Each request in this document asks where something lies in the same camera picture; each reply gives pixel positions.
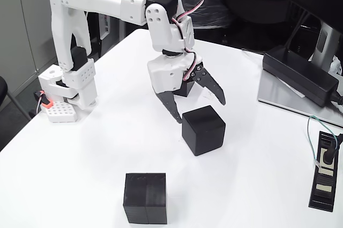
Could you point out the black plain cube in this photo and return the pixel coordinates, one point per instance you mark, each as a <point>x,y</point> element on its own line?
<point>185,89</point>

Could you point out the black smooth rounded cube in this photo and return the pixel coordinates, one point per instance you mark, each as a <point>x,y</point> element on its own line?
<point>203,131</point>

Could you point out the black cube with seam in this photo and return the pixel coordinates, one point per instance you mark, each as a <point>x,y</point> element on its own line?
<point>146,198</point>

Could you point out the black power adapter brick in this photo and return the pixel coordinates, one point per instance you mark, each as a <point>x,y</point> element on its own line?
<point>297,75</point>

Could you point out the white perforated clamp block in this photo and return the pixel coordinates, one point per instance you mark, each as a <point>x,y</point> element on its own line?
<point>61,111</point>

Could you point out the silver monitor stand neck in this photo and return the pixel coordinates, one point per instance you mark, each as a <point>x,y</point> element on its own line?
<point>325,43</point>

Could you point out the black power strip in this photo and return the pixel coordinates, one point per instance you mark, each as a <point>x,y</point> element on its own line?
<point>323,185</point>

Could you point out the black chair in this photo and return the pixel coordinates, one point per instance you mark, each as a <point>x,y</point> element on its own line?
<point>2,88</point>

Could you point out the silver metal post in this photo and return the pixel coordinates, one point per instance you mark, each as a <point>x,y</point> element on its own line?
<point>122,29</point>

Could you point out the silver monitor base plate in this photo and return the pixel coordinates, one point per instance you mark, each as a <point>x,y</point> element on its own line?
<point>273,91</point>

